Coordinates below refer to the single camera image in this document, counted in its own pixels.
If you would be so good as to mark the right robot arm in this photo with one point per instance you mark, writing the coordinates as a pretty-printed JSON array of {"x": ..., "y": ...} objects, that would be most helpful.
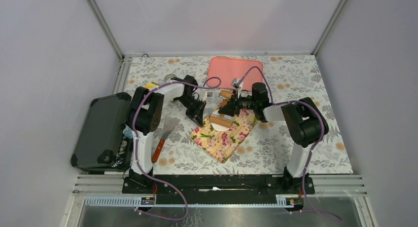
[{"x": 304, "y": 122}]

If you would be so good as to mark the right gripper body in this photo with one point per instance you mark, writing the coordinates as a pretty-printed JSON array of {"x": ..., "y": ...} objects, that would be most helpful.
[{"x": 244, "y": 103}]

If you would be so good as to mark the white dough ball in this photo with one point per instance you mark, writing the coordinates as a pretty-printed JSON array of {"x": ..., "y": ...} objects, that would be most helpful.
[{"x": 221, "y": 122}]

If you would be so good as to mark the pink plastic tray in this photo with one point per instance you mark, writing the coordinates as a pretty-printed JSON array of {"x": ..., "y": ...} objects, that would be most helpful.
[{"x": 228, "y": 69}]

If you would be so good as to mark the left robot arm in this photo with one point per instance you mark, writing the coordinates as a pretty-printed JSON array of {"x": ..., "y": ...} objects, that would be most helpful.
[{"x": 144, "y": 116}]

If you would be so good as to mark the wooden double-ended roller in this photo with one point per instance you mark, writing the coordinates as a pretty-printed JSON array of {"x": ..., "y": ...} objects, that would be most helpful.
[{"x": 222, "y": 94}]

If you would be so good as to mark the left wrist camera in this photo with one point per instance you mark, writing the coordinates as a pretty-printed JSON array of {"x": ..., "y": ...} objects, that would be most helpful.
[{"x": 207, "y": 94}]

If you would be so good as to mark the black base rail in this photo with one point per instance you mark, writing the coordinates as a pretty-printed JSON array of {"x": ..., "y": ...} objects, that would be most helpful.
[{"x": 213, "y": 189}]

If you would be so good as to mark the metal scraper red handle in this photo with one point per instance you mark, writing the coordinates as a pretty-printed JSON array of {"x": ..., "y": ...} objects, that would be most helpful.
[{"x": 169, "y": 124}]

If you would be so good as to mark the floral cutting board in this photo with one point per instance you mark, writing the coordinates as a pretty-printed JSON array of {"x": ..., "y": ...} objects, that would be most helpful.
[{"x": 222, "y": 144}]

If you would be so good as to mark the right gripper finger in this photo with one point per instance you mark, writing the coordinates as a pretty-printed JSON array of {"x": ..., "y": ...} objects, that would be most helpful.
[
  {"x": 230, "y": 111},
  {"x": 231, "y": 100}
]

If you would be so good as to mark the orange green toy block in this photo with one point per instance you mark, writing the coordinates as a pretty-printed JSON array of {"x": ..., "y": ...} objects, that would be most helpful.
[{"x": 151, "y": 85}]

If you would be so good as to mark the black case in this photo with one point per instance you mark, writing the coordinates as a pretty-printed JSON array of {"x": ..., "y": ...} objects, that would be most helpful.
[{"x": 101, "y": 145}]

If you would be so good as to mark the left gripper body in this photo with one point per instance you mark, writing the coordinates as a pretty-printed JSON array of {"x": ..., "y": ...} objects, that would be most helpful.
[{"x": 189, "y": 102}]

